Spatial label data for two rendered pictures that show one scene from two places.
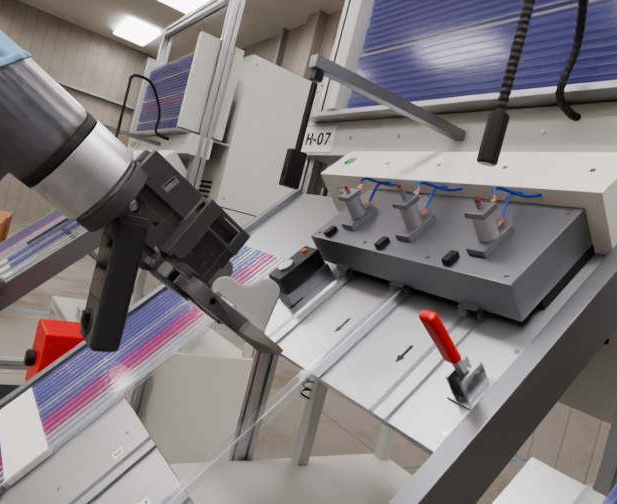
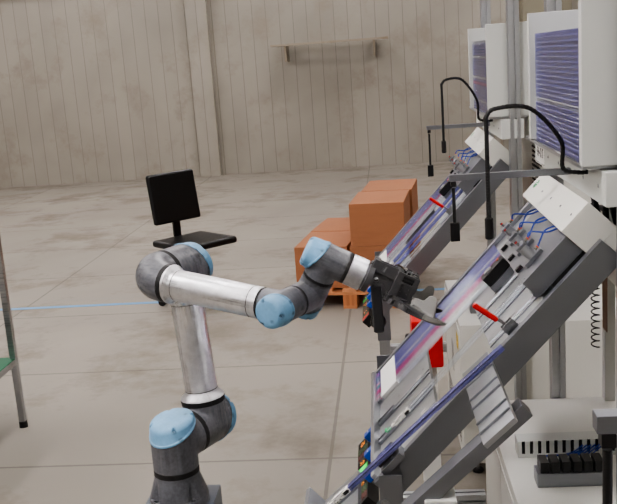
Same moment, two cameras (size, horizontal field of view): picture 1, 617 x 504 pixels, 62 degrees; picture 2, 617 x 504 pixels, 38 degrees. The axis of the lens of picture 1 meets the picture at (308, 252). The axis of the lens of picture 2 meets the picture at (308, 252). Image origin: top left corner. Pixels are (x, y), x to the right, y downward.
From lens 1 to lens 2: 1.66 m
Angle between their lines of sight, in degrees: 41
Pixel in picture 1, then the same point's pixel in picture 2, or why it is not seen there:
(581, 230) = (568, 247)
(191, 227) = (394, 283)
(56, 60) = not seen: outside the picture
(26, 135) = (334, 271)
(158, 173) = (379, 266)
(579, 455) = not seen: outside the picture
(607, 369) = not seen: outside the picture
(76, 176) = (351, 278)
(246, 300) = (424, 306)
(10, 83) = (326, 258)
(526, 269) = (530, 274)
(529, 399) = (531, 332)
